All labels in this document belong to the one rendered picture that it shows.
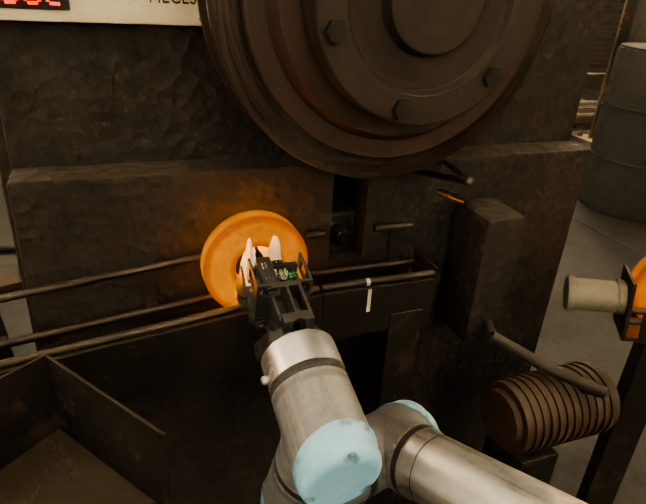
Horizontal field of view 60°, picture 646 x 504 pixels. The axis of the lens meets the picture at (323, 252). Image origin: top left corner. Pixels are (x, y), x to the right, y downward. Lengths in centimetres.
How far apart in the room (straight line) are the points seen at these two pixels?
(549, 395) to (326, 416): 54
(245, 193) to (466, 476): 48
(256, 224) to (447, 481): 41
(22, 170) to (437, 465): 65
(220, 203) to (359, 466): 44
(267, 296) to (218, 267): 14
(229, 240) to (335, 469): 36
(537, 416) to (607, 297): 23
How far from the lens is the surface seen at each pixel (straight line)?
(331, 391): 60
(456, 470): 67
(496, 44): 74
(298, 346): 63
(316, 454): 57
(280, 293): 68
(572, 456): 175
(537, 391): 103
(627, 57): 347
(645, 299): 106
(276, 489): 67
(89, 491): 72
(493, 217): 94
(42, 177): 83
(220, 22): 68
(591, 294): 103
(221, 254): 79
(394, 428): 73
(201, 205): 84
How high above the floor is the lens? 113
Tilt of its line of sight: 27 degrees down
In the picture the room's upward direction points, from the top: 4 degrees clockwise
